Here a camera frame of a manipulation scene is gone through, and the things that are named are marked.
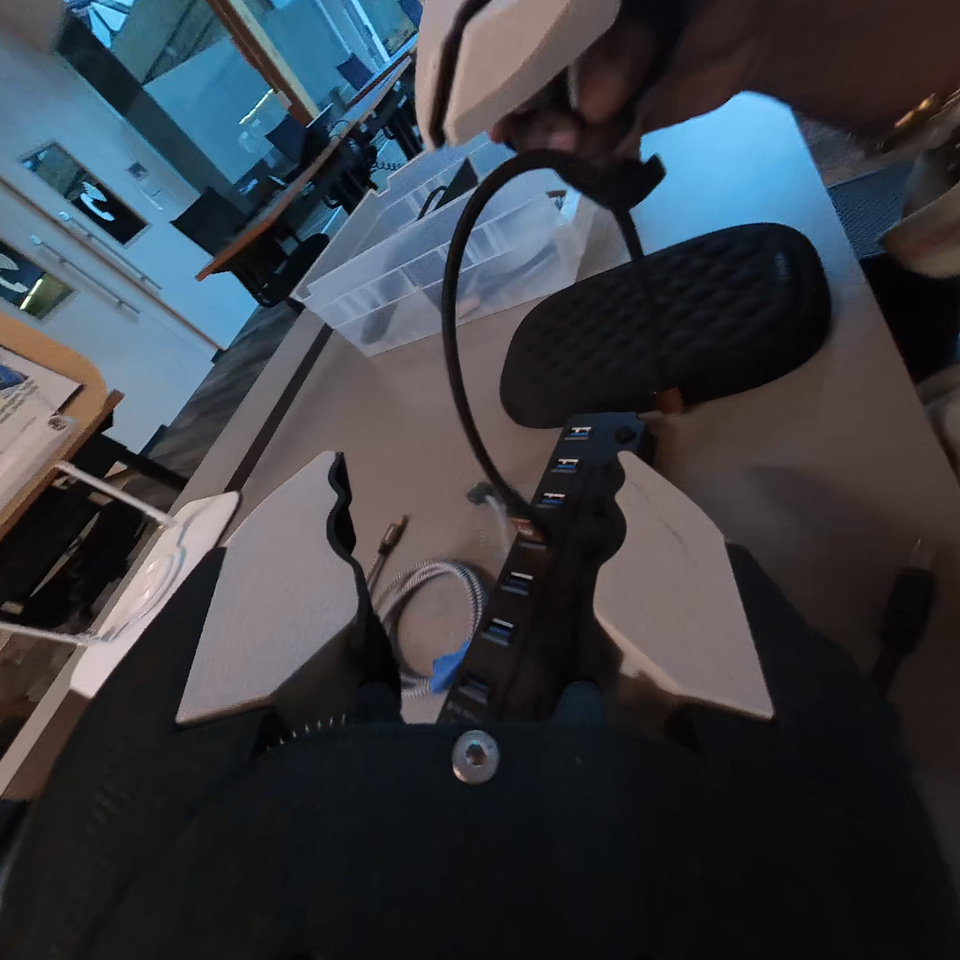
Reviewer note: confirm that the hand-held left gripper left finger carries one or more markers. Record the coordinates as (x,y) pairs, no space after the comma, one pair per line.
(277,585)

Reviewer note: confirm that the person's right forearm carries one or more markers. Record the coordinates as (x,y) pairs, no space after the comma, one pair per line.
(926,217)

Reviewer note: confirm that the person's right hand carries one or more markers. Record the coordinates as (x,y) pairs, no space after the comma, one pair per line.
(787,45)

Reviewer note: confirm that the black office chair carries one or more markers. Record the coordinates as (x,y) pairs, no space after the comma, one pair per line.
(289,270)

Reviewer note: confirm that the wooden sign stand white base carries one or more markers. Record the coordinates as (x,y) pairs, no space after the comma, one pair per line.
(202,517)

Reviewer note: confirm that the clear plastic organiser box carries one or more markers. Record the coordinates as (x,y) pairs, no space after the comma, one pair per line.
(420,277)

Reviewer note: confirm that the phone icon door window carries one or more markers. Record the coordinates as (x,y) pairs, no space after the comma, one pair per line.
(30,281)
(90,199)

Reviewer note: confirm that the black quilted wrist rest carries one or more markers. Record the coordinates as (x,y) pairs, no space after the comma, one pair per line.
(675,322)

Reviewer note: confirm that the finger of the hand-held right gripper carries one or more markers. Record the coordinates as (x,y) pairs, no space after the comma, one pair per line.
(525,60)
(429,82)

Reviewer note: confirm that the wooden office desk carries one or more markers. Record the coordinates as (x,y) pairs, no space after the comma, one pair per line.
(315,159)

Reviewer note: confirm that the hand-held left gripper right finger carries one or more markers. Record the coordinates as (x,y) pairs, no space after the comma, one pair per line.
(675,585)

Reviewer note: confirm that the black USB hub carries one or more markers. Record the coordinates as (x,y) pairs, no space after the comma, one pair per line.
(540,592)

